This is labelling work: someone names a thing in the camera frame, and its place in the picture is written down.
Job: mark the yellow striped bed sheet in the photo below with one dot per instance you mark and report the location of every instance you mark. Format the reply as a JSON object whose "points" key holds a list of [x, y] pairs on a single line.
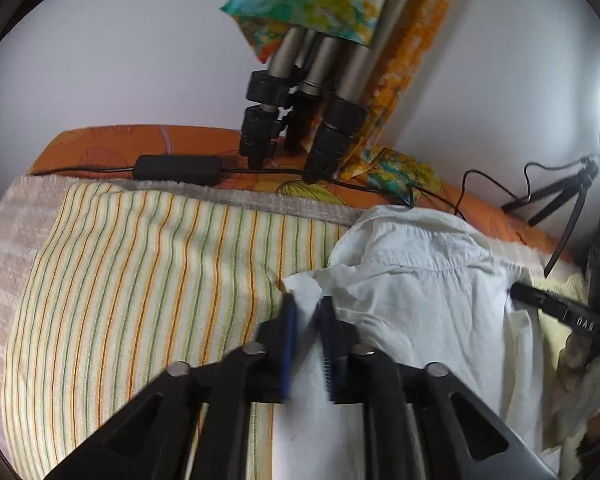
{"points": [[130, 285]]}

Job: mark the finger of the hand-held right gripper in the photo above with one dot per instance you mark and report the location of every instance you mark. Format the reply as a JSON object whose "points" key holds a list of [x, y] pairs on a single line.
{"points": [[545, 302]]}

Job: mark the black power adapter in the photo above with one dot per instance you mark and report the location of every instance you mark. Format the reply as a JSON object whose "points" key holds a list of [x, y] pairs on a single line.
{"points": [[180, 166]]}

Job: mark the folded silver tripod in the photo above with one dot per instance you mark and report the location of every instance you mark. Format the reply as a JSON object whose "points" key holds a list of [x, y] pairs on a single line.
{"points": [[325, 65]]}

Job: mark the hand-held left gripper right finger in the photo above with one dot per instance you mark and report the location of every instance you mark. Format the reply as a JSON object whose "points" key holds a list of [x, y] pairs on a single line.
{"points": [[327, 340]]}

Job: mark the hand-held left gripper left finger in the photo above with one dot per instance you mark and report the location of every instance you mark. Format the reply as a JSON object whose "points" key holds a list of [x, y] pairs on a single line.
{"points": [[290, 340]]}

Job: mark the person's right hand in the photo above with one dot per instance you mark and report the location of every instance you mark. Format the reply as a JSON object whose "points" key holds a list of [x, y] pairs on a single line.
{"points": [[595, 385]]}

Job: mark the small black tripod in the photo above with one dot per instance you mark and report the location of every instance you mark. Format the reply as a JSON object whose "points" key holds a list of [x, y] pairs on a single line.
{"points": [[577, 210]]}

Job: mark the orange patterned hanging cloth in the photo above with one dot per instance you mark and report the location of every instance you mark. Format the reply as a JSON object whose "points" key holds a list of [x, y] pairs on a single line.
{"points": [[410, 60]]}

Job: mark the white shirt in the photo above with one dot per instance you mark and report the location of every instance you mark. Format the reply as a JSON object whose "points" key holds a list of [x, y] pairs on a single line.
{"points": [[430, 320]]}

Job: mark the orange patterned bed sheet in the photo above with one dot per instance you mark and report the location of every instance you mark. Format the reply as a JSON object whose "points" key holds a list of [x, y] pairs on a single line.
{"points": [[105, 145]]}

